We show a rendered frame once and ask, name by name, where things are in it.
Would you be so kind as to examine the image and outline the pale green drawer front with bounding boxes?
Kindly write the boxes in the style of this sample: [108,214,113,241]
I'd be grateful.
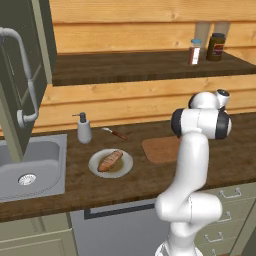
[199,182,256,212]
[199,239,239,256]
[216,199,256,232]
[194,218,247,249]

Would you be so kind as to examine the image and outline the dark wooden cabinet shelf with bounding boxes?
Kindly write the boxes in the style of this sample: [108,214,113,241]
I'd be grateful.
[51,49,256,87]

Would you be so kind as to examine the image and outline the dark dishwasher handle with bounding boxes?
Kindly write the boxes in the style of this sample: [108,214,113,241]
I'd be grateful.
[83,202,157,221]

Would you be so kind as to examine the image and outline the grey steel sink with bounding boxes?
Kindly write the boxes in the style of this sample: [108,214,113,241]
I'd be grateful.
[0,133,68,204]

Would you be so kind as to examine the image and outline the grey cabinet door handle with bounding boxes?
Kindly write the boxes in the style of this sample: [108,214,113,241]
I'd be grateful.
[0,27,40,130]

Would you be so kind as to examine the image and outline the pale green cupboard door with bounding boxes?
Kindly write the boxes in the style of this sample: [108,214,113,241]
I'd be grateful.
[0,212,79,256]

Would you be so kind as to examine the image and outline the knife with red handle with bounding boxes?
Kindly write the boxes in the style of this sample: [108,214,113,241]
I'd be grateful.
[101,126,129,141]

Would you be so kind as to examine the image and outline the white round plate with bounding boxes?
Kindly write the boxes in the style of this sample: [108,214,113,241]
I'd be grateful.
[88,148,135,179]

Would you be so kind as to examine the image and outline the spice jar with blue lid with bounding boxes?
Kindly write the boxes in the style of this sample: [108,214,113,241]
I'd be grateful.
[187,38,203,66]

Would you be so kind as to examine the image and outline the grey dishwasher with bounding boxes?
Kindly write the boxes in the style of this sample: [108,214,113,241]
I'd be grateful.
[69,198,175,256]

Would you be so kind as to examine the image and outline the brown wooden cutting board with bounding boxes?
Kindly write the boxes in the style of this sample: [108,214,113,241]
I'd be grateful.
[141,135,183,165]

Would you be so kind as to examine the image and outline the grey soap dispenser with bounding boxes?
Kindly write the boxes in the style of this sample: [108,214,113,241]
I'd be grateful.
[72,112,93,145]

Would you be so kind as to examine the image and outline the dark green cabinet door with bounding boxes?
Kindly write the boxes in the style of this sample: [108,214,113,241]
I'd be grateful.
[0,0,58,163]

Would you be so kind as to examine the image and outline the dark jam jar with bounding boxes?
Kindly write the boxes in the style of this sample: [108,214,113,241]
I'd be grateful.
[205,32,227,62]

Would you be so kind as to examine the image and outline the brown baguette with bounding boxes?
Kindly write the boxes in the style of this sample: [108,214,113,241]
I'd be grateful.
[96,149,124,173]

